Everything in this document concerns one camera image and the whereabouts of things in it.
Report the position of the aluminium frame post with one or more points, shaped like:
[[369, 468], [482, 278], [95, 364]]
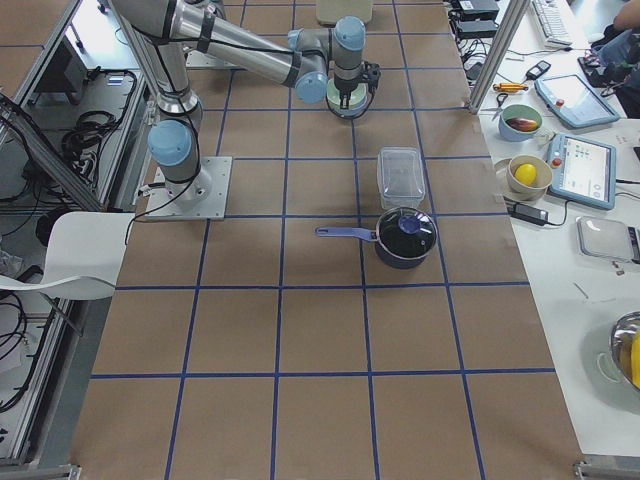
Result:
[[506, 31]]

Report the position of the blue teach pendant tablet near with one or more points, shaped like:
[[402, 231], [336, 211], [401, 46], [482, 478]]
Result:
[[583, 171]]

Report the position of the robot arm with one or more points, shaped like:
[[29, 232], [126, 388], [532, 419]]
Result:
[[320, 65]]

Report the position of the black power adapter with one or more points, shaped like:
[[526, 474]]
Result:
[[528, 214]]

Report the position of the steel bowl with banana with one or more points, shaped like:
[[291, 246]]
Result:
[[624, 343]]

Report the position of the black computer box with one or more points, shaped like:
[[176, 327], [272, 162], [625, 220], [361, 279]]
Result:
[[473, 19]]

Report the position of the dark blue saucepan with lid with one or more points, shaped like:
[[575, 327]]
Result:
[[403, 237]]

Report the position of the cream silver toaster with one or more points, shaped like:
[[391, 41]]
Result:
[[328, 12]]

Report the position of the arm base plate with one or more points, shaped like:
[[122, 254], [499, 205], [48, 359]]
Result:
[[205, 198]]

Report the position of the bowl with red fruit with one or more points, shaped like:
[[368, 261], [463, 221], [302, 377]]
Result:
[[519, 122]]

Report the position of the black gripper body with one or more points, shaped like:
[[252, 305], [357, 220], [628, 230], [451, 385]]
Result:
[[346, 85]]

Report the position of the white chair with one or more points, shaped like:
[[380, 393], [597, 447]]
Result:
[[83, 258]]

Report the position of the black scissors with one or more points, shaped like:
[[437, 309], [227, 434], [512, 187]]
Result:
[[500, 100]]

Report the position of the bowl with lemon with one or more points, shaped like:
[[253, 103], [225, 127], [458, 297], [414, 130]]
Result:
[[528, 177]]

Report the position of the blue bowl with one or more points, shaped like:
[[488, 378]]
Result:
[[348, 114]]

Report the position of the blue teach pendant tablet far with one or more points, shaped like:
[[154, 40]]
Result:
[[574, 102]]

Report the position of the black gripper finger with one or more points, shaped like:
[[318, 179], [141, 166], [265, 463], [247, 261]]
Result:
[[344, 99]]

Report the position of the blue teach pendant tablet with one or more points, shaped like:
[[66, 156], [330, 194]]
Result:
[[574, 102], [583, 171]]

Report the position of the clear plastic food container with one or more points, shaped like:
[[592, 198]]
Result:
[[400, 177]]

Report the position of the white keyboard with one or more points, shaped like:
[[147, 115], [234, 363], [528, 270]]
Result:
[[550, 24]]

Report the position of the green bowl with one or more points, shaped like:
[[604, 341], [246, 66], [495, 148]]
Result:
[[357, 97]]

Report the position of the white plate under bowl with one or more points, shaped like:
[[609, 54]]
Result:
[[500, 169]]

